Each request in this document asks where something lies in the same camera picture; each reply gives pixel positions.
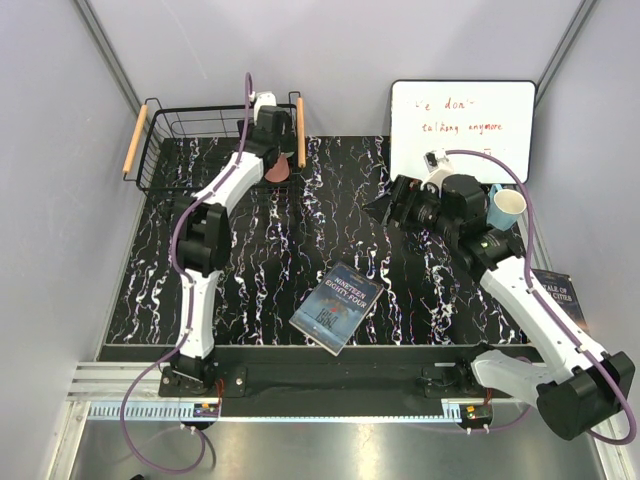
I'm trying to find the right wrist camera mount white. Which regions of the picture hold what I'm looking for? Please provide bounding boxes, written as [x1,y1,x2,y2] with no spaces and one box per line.
[422,149,454,195]

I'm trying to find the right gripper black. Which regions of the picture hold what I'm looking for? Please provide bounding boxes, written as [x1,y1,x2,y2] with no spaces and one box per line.
[360,174,459,242]

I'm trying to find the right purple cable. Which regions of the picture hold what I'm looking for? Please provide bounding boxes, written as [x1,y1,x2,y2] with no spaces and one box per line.
[439,148,639,445]

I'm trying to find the pink plastic cup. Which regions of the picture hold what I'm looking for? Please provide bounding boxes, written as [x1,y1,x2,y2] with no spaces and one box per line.
[264,154,290,183]

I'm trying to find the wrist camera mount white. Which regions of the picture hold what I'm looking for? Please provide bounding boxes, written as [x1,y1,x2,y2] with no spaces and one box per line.
[251,91,277,120]
[422,149,454,195]

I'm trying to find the white whiteboard black frame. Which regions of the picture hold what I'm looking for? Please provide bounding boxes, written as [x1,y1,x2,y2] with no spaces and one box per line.
[389,80,537,184]

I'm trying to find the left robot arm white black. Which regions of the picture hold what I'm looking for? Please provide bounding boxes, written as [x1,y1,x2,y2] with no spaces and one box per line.
[170,91,297,396]

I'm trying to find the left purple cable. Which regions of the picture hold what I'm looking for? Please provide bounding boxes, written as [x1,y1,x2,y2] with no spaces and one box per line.
[119,72,254,474]

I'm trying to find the Tale of Two Cities book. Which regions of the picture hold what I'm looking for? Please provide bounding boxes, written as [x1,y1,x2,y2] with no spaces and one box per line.
[532,269,589,332]

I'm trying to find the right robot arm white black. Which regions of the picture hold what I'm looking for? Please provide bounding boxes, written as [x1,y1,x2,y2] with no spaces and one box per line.
[367,174,638,445]

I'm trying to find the light blue mug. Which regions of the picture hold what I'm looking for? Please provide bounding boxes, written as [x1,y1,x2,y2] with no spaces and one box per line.
[487,184,527,231]

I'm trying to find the purple cable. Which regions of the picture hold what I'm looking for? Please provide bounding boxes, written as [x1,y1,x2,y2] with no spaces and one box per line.
[439,148,639,445]
[119,72,254,474]

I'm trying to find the black marble pattern mat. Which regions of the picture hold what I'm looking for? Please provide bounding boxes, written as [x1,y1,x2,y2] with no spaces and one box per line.
[104,137,524,353]

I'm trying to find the black wire dish rack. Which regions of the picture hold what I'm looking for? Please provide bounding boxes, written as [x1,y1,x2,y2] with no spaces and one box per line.
[123,91,304,204]

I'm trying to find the Nineteen Eighty-Four book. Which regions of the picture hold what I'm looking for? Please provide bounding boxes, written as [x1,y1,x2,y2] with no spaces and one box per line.
[289,262,383,356]

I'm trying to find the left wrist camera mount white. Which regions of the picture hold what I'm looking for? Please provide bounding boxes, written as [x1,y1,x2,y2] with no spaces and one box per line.
[251,91,277,120]

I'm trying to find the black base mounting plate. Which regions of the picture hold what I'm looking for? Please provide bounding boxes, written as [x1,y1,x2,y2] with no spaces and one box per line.
[159,343,493,398]

